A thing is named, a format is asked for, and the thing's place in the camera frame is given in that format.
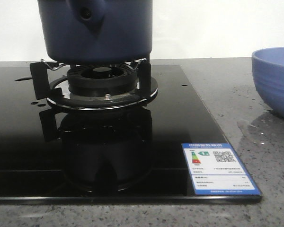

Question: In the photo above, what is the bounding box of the black round gas burner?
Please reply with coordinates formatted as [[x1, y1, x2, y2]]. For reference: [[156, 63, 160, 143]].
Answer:
[[67, 64, 137, 97]]

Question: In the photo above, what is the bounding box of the black metal pot support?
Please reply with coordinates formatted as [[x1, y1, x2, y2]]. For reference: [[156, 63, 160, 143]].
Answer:
[[30, 58, 158, 111]]

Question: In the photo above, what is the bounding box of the blue energy efficiency label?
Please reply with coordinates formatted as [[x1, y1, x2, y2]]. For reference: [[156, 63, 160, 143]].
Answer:
[[182, 143, 261, 196]]

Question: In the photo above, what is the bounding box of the black glass gas stove top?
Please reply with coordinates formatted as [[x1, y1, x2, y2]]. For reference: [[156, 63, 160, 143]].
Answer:
[[0, 65, 262, 204]]

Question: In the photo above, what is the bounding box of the dark blue cooking pot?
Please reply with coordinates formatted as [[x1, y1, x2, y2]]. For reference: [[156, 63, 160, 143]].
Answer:
[[37, 0, 153, 64]]

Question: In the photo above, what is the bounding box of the light blue ribbed bowl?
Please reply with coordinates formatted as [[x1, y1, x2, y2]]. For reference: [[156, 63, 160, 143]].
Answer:
[[251, 47, 284, 118]]

